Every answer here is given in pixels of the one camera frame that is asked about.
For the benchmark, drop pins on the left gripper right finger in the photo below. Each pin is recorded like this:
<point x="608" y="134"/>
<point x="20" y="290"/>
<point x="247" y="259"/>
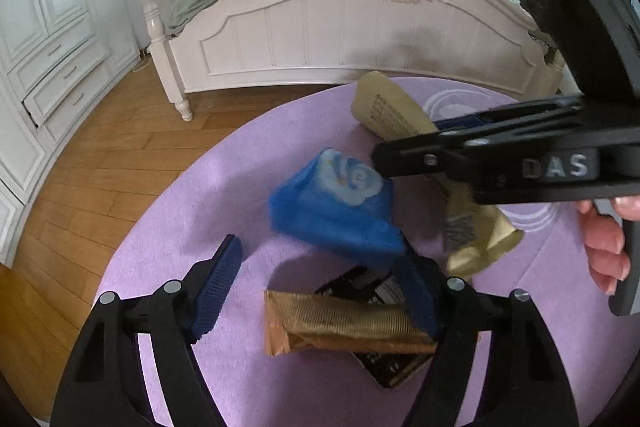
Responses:
<point x="525" y="381"/>

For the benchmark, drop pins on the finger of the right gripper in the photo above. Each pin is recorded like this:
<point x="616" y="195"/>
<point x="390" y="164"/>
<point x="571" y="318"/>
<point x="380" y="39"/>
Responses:
<point x="463" y="122"/>

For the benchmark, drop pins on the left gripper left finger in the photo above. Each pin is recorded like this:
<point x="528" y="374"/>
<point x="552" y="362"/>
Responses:
<point x="103" y="384"/>

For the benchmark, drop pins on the beige paper bag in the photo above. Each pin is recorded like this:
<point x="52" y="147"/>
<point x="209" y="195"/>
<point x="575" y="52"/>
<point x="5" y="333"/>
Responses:
<point x="475" y="236"/>

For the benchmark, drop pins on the blue tissue pack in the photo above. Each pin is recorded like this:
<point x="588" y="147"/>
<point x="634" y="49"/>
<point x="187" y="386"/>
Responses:
<point x="341" y="205"/>

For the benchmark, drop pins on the black battery card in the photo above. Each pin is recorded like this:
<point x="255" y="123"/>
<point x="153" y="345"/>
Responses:
<point x="388" y="346"/>

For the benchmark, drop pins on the gold wrapper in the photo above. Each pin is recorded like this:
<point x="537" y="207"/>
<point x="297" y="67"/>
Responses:
<point x="296" y="322"/>

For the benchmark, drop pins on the person's right hand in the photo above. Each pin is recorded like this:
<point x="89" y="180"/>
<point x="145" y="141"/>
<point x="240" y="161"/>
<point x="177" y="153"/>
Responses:
<point x="604" y="241"/>

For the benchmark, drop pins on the white wooden bed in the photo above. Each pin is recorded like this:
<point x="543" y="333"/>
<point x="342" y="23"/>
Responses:
<point x="236" y="44"/>

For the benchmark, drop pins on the purple round tablecloth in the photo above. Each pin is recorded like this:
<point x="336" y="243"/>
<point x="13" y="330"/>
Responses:
<point x="226" y="192"/>

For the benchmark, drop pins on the white wardrobe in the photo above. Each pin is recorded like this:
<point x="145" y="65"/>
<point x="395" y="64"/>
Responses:
<point x="58" y="59"/>

